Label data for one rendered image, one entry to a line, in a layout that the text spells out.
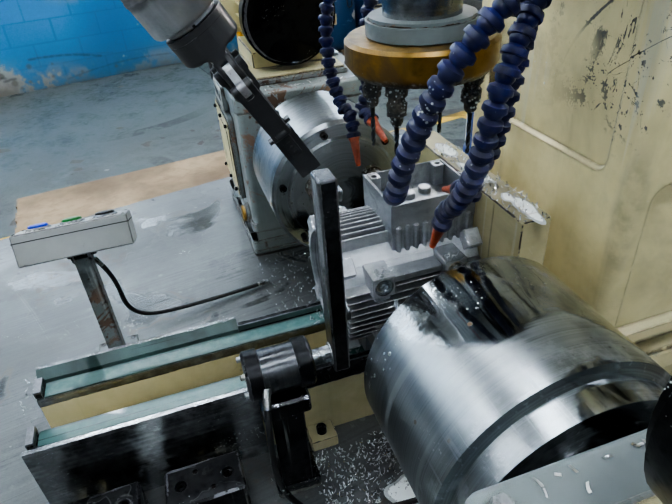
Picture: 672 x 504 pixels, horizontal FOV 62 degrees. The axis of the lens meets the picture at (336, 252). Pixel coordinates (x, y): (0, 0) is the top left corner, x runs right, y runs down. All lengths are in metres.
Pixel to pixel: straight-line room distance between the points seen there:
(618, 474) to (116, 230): 0.75
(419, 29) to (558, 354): 0.35
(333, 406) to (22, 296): 0.76
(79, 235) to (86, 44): 5.26
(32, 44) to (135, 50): 0.91
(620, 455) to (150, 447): 0.58
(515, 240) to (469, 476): 0.32
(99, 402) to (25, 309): 0.45
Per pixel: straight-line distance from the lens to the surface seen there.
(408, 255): 0.74
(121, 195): 3.22
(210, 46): 0.65
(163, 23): 0.64
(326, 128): 0.92
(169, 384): 0.89
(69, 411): 0.91
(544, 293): 0.55
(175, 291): 1.20
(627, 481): 0.42
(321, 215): 0.55
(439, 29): 0.63
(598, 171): 0.75
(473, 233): 0.76
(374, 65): 0.63
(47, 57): 6.14
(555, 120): 0.82
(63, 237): 0.94
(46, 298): 1.31
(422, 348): 0.52
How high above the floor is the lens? 1.49
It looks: 34 degrees down
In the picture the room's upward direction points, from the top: 4 degrees counter-clockwise
